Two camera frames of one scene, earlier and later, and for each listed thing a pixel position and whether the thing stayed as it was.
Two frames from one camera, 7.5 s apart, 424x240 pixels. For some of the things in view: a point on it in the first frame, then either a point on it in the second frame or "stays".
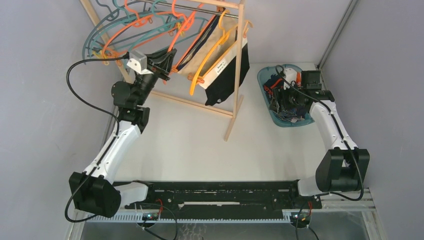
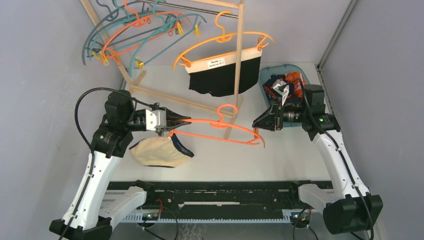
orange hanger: (137, 20) to (116, 54)
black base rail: (224, 197) stays
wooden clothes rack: (241, 4) stays
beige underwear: (218, 37) to (163, 151)
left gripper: (160, 69) to (172, 123)
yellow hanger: (224, 39) to (182, 59)
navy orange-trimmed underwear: (273, 85) stays
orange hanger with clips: (187, 19) to (258, 141)
